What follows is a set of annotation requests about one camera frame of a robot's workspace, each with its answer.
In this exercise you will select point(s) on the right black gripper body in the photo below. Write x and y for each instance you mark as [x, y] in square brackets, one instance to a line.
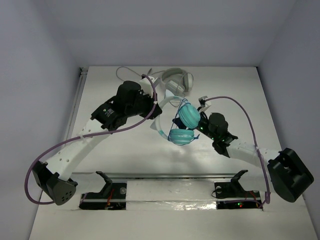
[203, 127]

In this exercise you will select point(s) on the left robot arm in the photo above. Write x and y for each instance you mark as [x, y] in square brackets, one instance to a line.
[52, 170]

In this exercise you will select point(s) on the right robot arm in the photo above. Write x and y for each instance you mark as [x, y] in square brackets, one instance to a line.
[286, 173]

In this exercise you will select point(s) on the aluminium rail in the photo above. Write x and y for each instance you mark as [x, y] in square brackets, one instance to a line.
[158, 176]
[75, 104]

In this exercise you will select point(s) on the aluminium rail front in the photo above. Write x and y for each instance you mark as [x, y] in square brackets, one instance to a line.
[158, 176]

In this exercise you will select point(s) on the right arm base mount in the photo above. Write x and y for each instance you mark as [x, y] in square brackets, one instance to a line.
[230, 195]

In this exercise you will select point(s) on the aluminium rail left side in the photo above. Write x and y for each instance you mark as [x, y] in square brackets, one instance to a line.
[75, 104]

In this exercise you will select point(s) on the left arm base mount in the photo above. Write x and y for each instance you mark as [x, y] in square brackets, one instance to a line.
[112, 196]

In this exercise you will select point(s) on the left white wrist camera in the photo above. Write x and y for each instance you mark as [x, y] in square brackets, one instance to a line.
[146, 85]

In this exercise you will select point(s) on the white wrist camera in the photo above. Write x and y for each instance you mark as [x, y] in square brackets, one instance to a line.
[146, 85]
[204, 104]

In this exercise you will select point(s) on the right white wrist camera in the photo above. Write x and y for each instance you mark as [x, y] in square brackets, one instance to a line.
[204, 104]

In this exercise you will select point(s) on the teal cat-ear headphones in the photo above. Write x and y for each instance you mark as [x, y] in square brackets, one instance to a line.
[185, 121]

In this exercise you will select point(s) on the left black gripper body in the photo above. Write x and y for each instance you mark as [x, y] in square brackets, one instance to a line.
[152, 109]

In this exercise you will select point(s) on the white grey headphones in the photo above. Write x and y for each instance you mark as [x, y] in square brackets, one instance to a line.
[178, 81]

